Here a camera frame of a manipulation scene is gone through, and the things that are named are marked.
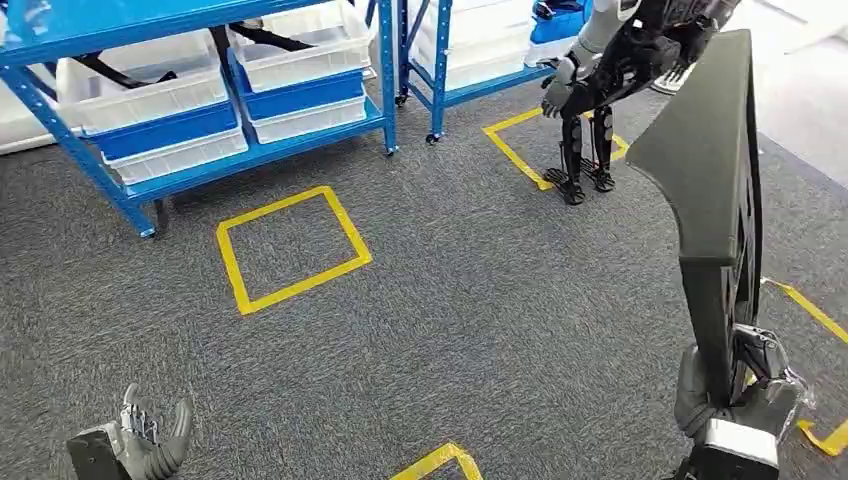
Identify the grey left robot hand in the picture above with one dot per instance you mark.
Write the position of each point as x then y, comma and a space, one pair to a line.
142, 450

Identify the black plastic panel with cutouts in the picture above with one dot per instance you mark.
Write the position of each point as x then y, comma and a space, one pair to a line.
702, 166

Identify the black part in bin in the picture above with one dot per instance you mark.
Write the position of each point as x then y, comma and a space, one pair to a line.
112, 73
272, 38

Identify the blue metal shelf rack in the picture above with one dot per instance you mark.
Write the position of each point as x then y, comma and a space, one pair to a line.
132, 20
440, 79

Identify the yellow floor tape square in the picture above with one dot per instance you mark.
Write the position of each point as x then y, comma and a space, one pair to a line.
513, 154

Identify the black and silver humanoid robot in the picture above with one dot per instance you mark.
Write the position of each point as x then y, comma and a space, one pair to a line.
629, 53

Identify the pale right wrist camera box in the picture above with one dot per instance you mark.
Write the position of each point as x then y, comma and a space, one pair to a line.
738, 437

